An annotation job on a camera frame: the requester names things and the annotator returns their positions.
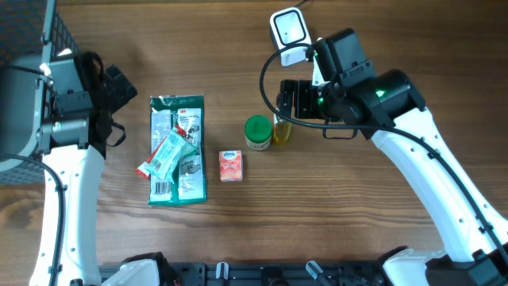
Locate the black right camera cable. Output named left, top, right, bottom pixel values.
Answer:
left=259, top=42, right=508, bottom=267

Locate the white barcode scanner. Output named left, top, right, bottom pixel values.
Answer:
left=269, top=7, right=311, bottom=67

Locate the orange tissue pack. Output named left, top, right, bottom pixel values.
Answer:
left=219, top=150, right=243, bottom=182

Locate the grey plastic mesh basket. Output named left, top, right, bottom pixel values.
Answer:
left=1, top=0, right=80, bottom=186

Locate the yellow liquid bottle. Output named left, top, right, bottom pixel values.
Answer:
left=273, top=114, right=292, bottom=144

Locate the green lid jar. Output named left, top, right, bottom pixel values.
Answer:
left=244, top=114, right=273, bottom=151

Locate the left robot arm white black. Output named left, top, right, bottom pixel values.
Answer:
left=29, top=48, right=181, bottom=285

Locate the green 3M glove package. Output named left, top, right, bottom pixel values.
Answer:
left=148, top=95, right=206, bottom=206

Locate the teal snack bar wrapper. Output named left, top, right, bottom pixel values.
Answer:
left=148, top=126, right=198, bottom=184

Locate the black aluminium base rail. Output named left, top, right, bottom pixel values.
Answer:
left=98, top=260, right=388, bottom=286

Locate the red snack bar wrapper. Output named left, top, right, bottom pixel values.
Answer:
left=136, top=126, right=192, bottom=181

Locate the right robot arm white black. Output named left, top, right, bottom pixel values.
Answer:
left=273, top=29, right=507, bottom=285

